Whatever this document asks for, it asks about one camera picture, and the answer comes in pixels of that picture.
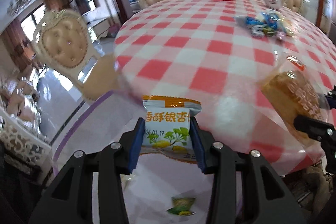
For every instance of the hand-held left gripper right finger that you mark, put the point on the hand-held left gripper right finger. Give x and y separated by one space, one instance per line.
198 145

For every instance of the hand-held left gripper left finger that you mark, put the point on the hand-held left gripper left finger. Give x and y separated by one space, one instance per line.
137 145

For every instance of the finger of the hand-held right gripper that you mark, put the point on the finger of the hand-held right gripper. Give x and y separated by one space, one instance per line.
329 101
312 126

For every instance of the orange and white snack packet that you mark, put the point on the orange and white snack packet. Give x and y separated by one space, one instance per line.
168 119

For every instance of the clear bread packet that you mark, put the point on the clear bread packet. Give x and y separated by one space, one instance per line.
283 92

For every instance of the green snack packet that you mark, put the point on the green snack packet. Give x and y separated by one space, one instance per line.
181 206

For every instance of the pile of small snack packets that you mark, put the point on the pile of small snack packets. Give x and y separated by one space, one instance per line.
265 23

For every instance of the white ornate cabinet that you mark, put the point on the white ornate cabinet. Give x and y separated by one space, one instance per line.
21 142

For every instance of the white television cabinet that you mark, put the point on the white television cabinet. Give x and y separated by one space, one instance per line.
99 27

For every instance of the flat screen television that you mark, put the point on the flat screen television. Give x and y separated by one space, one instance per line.
84 1

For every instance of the silver floral wall decoration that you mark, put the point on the silver floral wall decoration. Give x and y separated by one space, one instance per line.
19 2

